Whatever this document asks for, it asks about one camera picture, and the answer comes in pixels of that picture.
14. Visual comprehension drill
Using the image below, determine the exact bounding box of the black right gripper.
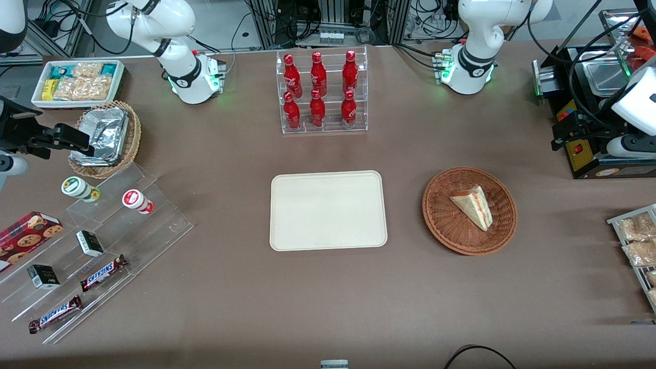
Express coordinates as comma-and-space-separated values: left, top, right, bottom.
0, 97, 96, 160

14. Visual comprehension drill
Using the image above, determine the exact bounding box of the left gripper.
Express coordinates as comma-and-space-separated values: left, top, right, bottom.
551, 110, 614, 153

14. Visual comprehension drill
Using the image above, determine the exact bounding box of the triangle sandwich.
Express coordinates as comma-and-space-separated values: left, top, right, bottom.
449, 184, 494, 232

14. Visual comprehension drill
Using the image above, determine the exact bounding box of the light tan wicker basket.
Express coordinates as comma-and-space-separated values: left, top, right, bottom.
68, 100, 142, 179

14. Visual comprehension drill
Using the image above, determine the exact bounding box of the tray of packaged snacks right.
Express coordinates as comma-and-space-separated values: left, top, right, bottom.
607, 203, 656, 314

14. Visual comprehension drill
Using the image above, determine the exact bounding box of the brown wicker basket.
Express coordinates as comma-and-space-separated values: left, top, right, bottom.
422, 166, 518, 256

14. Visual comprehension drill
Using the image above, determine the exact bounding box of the cream plastic tray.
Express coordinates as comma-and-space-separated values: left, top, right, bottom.
270, 170, 388, 252

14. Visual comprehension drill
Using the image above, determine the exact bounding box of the black hot food warmer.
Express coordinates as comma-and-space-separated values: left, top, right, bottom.
532, 7, 656, 179

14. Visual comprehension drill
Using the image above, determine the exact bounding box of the silver foil container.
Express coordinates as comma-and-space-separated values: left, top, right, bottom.
70, 107, 129, 167

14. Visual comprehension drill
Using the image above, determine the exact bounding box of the green lid cup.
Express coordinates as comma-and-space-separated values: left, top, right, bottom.
61, 176, 101, 203

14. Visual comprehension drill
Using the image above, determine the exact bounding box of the clear cracker bag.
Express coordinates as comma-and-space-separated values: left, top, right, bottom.
71, 62, 104, 80
82, 75, 113, 101
53, 77, 86, 101

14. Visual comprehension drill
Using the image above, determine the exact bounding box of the steel warmer pan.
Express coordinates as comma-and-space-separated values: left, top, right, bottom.
578, 48, 634, 98

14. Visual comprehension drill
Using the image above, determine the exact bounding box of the white rectangular snack bin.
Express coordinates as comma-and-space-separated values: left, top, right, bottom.
31, 59, 126, 110

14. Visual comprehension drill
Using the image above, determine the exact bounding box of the red lid cup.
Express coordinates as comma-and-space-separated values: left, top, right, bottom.
121, 189, 155, 215

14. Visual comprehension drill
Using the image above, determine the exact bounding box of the small black box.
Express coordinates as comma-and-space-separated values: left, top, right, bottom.
27, 264, 61, 291
75, 230, 105, 258

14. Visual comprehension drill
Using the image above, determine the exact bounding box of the red cookie box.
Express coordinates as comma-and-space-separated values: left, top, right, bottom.
0, 211, 65, 273

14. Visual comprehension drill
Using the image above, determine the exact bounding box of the red sausage food piece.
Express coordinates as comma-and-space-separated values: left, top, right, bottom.
626, 46, 656, 73

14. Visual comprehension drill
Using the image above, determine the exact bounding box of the clear acrylic stepped stand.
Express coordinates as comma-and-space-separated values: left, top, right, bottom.
0, 162, 194, 345

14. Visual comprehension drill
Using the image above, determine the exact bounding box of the Snickers chocolate bar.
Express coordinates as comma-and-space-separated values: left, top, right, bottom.
79, 254, 129, 293
28, 294, 83, 335

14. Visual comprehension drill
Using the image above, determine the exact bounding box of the red cola bottle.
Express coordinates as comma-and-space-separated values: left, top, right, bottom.
340, 90, 358, 129
283, 91, 302, 131
310, 51, 328, 97
283, 53, 303, 99
342, 50, 359, 95
309, 89, 326, 128

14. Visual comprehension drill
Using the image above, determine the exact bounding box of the clear acrylic bottle rack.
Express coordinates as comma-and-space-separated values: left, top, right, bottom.
276, 46, 368, 135

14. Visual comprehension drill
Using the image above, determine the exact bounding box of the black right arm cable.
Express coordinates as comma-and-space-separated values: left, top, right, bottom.
49, 0, 135, 56

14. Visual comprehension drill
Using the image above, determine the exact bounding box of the grey aluminium profile frame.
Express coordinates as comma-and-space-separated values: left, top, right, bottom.
20, 0, 94, 60

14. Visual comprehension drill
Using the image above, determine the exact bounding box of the black looped cable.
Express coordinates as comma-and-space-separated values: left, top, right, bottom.
443, 344, 519, 369

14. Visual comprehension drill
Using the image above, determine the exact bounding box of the aluminium frame rack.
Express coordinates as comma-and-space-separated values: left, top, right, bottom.
245, 0, 412, 50

